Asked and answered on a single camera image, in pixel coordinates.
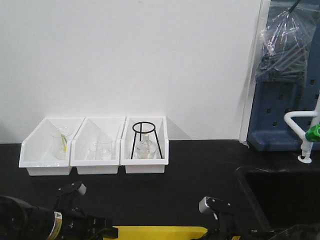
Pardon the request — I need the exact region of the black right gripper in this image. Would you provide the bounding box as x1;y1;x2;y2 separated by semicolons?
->
199;212;275;240

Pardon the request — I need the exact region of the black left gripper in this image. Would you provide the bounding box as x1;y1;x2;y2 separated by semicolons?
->
54;195;119;240

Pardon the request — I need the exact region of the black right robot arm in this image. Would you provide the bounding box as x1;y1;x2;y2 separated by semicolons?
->
200;212;320;240

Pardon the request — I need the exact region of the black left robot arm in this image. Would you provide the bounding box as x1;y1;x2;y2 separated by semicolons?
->
0;196;119;240

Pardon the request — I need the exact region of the yellow plastic tray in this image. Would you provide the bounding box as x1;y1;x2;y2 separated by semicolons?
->
116;225;208;240

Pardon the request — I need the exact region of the black lab sink basin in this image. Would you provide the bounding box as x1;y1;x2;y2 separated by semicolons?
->
235;167;320;230

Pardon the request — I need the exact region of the clear glass beaker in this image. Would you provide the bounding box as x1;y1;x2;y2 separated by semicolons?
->
86;141;112;161

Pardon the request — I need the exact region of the middle white storage bin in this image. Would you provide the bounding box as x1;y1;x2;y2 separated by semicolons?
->
70;116;126;175

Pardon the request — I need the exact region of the white storage bin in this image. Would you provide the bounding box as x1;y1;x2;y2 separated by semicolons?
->
18;116;85;176
120;116;169;174
70;116;126;175

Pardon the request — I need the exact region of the right white storage bin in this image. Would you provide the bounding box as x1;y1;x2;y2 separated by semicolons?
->
120;116;169;174

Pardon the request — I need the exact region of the round clear glass flask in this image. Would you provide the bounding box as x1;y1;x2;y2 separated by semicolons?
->
134;134;157;159

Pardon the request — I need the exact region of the blue pegboard drying rack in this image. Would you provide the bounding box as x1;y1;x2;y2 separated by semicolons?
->
247;0;320;151

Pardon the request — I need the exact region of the left white storage bin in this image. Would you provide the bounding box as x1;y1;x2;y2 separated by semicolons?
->
18;116;85;176

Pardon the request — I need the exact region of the white lab faucet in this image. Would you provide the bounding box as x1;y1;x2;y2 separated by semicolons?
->
284;97;320;164

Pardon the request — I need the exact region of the clear flask with yellow label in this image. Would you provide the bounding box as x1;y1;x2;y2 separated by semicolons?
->
51;126;73;160

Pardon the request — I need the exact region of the green faucet knob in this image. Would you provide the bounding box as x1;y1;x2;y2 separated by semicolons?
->
305;123;320;143

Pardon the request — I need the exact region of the plastic bag of pegs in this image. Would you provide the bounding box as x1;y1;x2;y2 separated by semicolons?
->
255;0;320;85

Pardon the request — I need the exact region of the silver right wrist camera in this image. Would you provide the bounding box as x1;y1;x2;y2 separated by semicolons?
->
198;196;234;215

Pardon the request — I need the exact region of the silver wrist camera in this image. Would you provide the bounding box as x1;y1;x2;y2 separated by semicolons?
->
198;196;234;215
56;181;87;197

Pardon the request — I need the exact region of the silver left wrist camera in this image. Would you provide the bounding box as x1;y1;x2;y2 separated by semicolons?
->
56;181;87;197

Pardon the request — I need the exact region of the black wire tripod stand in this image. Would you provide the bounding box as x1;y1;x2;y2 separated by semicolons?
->
130;121;164;160

